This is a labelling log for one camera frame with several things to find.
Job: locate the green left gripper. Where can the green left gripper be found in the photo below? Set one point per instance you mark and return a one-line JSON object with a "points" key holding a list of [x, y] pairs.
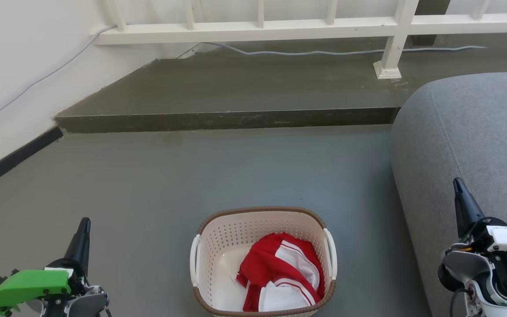
{"points": [[29, 284]]}

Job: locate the cream perforated plastic laundry basket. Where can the cream perforated plastic laundry basket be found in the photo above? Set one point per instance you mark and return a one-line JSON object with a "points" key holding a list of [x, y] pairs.
{"points": [[218, 264]]}

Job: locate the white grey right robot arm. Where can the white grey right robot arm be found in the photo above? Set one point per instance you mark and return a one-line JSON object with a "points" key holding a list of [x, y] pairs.
{"points": [[482, 275]]}

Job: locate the grey fabric sofa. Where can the grey fabric sofa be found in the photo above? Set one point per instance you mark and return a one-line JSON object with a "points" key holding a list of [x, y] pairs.
{"points": [[478, 132]]}

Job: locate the black baseboard strip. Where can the black baseboard strip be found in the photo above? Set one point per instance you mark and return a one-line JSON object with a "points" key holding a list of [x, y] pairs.
{"points": [[16, 157]]}

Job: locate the red and white garment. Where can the red and white garment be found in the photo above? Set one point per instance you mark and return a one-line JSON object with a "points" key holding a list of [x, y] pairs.
{"points": [[266, 264]]}

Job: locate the white wooden railing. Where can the white wooden railing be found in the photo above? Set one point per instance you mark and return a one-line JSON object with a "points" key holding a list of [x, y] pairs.
{"points": [[244, 31]]}

